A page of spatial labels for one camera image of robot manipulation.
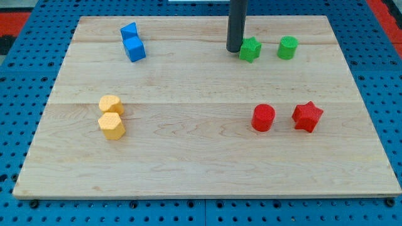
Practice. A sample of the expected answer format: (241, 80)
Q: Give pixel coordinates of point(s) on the blue triangle block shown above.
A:
(129, 31)

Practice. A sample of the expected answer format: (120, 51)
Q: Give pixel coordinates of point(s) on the light wooden board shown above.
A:
(187, 114)

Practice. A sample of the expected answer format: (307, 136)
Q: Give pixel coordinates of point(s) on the red cylinder block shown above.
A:
(263, 117)

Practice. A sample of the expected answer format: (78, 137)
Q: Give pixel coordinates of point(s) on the green star block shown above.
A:
(250, 49)

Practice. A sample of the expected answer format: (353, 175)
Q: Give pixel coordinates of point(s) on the yellow hexagon block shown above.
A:
(111, 126)

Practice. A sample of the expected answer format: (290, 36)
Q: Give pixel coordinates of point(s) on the yellow heart block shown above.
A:
(111, 103)

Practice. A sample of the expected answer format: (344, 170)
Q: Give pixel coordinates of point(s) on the blue cube block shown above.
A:
(134, 49)

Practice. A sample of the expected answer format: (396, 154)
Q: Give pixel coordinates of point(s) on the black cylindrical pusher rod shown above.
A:
(236, 24)

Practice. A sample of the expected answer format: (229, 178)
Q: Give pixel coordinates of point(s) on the red star block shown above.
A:
(306, 116)

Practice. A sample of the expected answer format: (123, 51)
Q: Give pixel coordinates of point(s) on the green cylinder block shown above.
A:
(287, 47)

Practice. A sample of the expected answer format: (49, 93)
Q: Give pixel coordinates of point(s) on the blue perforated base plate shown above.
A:
(31, 66)

